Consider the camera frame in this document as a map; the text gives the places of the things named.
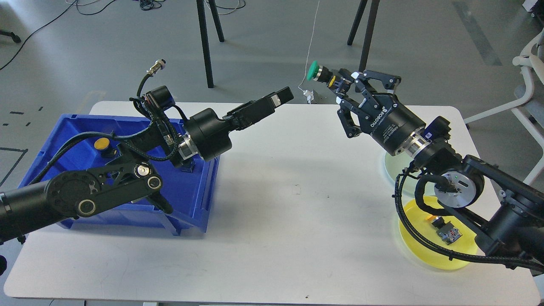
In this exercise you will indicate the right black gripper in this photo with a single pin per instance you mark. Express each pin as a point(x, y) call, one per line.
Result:
point(390, 124)

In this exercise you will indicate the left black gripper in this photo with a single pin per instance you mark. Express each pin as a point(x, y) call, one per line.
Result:
point(210, 134)

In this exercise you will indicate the green push button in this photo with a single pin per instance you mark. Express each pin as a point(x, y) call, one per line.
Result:
point(186, 165)
point(338, 82)

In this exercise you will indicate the yellow push button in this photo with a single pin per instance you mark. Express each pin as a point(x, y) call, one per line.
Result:
point(445, 230)

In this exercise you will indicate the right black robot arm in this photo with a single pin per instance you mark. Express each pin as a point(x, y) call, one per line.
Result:
point(448, 183)

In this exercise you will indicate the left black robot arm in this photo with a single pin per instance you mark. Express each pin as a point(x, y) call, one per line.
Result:
point(170, 136)

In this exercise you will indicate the yellow plate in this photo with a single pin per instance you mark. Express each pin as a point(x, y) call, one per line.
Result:
point(422, 223)

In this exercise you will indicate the yellow button at bin front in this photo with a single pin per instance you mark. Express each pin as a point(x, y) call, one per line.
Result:
point(104, 147)

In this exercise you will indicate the black stand leg right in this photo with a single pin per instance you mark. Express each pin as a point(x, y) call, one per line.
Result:
point(368, 30)

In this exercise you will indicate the black stand leg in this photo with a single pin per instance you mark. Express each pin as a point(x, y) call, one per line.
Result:
point(368, 30)
point(204, 36)

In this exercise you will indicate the black stand leg left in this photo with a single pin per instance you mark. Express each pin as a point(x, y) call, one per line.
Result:
point(204, 36)

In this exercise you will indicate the blue plastic bin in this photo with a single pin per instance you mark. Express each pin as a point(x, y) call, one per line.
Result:
point(189, 193)

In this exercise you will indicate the white chair frame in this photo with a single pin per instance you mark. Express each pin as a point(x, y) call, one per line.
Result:
point(528, 105)

